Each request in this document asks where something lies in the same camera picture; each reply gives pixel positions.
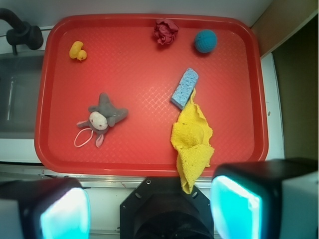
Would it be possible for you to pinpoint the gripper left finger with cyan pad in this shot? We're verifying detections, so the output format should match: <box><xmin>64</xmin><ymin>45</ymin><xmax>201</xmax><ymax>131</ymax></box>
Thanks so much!
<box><xmin>0</xmin><ymin>178</ymin><xmax>91</xmax><ymax>239</ymax></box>

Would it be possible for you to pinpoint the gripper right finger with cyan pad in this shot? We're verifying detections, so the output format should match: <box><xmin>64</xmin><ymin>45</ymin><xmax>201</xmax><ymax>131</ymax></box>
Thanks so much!
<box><xmin>210</xmin><ymin>158</ymin><xmax>319</xmax><ymax>239</ymax></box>

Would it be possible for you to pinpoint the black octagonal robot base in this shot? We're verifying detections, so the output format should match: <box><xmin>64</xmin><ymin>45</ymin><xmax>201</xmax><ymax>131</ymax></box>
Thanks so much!
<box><xmin>120</xmin><ymin>177</ymin><xmax>214</xmax><ymax>239</ymax></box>

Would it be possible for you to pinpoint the yellow rubber duck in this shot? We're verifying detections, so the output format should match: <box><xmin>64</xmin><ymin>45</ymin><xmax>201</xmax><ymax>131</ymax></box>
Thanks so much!
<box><xmin>69</xmin><ymin>41</ymin><xmax>87</xmax><ymax>61</ymax></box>

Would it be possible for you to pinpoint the grey plush bunny toy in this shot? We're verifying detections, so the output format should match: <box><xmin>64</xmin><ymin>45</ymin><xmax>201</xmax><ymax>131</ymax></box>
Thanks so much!
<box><xmin>74</xmin><ymin>93</ymin><xmax>129</xmax><ymax>148</ymax></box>

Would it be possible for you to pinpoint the yellow knitted cloth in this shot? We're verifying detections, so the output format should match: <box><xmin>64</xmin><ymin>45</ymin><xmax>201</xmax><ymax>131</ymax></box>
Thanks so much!
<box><xmin>170</xmin><ymin>90</ymin><xmax>214</xmax><ymax>194</ymax></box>

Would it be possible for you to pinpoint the red plastic tray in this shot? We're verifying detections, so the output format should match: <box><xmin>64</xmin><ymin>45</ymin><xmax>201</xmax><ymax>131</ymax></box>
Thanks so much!
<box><xmin>34</xmin><ymin>14</ymin><xmax>268</xmax><ymax>177</ymax></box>

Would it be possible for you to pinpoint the stainless steel sink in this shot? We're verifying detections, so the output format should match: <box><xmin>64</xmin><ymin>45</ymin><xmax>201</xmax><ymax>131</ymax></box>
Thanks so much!
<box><xmin>0</xmin><ymin>51</ymin><xmax>44</xmax><ymax>139</ymax></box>

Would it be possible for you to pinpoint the blue sponge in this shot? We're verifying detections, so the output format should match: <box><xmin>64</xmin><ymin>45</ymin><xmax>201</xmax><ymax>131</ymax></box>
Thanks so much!
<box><xmin>170</xmin><ymin>68</ymin><xmax>199</xmax><ymax>110</ymax></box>

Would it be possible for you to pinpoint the teal knitted ball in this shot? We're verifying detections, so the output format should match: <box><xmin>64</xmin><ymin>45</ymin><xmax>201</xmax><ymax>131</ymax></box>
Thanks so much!
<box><xmin>194</xmin><ymin>29</ymin><xmax>217</xmax><ymax>53</ymax></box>

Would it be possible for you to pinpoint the black faucet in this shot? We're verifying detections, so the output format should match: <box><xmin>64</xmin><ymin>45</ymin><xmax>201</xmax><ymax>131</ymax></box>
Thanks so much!
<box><xmin>0</xmin><ymin>8</ymin><xmax>44</xmax><ymax>56</ymax></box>

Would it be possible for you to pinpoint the crumpled red cloth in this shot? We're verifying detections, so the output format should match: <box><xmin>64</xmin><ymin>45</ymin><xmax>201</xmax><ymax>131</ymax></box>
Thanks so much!
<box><xmin>154</xmin><ymin>18</ymin><xmax>179</xmax><ymax>45</ymax></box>

